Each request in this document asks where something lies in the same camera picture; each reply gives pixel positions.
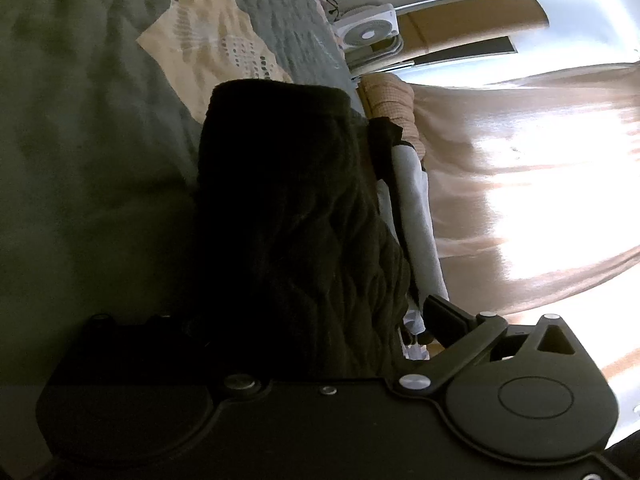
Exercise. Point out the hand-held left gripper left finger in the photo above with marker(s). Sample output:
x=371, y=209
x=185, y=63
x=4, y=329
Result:
x=150, y=325

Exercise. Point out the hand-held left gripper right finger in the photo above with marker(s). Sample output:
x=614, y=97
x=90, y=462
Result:
x=445, y=320

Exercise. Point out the white towel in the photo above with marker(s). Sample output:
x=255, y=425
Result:
x=417, y=220

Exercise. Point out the black jacket brown fleece lining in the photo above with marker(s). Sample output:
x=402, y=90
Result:
x=290, y=210

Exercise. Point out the white folded cloth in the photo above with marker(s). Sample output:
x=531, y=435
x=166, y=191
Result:
x=385, y=205

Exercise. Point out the peach curtain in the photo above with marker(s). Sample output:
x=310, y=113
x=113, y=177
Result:
x=525, y=185

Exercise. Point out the grey patchwork fish quilt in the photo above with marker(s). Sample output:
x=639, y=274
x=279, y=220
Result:
x=100, y=110

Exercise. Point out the tan knitted cloth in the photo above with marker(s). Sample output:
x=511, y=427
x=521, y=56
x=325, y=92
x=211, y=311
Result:
x=392, y=105

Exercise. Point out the white box fan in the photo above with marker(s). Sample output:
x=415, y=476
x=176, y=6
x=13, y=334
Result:
x=367, y=32

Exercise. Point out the brown cardboard panel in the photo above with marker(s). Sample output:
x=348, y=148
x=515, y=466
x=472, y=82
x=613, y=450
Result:
x=465, y=20

